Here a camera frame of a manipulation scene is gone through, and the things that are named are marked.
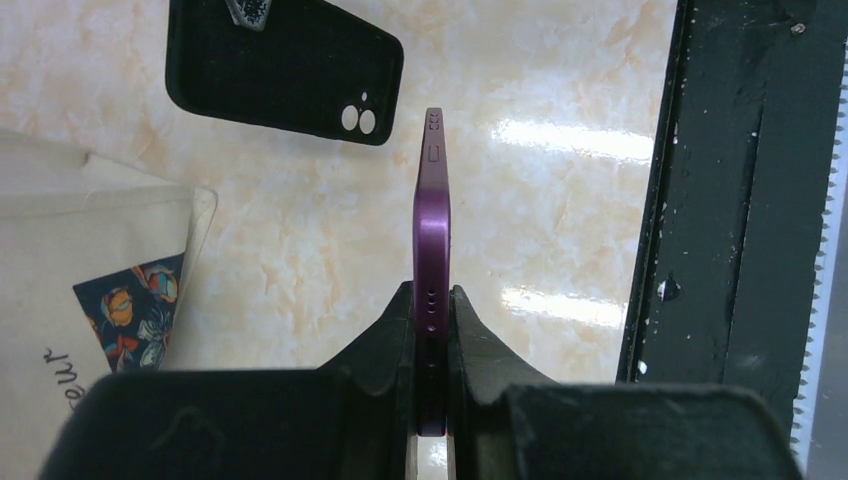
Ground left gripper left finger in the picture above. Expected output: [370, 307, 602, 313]
[39, 282, 416, 479]

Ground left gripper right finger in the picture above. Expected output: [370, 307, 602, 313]
[447, 287, 801, 479]

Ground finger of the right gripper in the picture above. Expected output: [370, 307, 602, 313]
[225, 0, 272, 32]

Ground black phone case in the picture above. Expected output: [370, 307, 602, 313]
[165, 1, 404, 146]

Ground black smartphone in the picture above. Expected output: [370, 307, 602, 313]
[412, 107, 451, 437]

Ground beige canvas tote bag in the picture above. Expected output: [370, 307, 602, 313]
[1, 130, 217, 479]

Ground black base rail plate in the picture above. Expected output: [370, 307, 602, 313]
[617, 1, 847, 433]

